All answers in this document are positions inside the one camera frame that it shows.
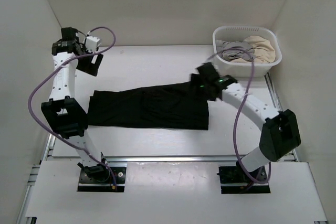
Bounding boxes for aluminium table frame rail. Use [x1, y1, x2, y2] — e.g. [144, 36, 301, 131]
[15, 48, 329, 224]

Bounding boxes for grey garment in basket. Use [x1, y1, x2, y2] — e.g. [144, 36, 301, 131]
[215, 40, 255, 62]

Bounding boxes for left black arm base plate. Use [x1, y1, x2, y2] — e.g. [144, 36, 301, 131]
[77, 166, 127, 193]

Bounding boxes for white front cover board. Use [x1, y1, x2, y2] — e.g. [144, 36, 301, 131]
[26, 161, 326, 223]

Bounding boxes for black trousers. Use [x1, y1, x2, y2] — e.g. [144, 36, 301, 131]
[87, 82, 209, 130]

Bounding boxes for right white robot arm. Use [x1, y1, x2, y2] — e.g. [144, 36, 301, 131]
[190, 62, 301, 184]

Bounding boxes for white plastic laundry basket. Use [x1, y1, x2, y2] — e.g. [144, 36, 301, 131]
[209, 26, 282, 78]

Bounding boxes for beige garment in basket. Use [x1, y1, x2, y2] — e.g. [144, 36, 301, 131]
[232, 36, 276, 63]

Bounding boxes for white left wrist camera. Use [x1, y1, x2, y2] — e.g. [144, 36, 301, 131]
[83, 36, 101, 53]

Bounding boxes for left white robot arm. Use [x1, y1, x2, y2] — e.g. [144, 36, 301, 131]
[41, 27, 110, 183]

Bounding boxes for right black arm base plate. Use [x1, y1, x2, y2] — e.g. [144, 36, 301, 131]
[217, 166, 271, 195]

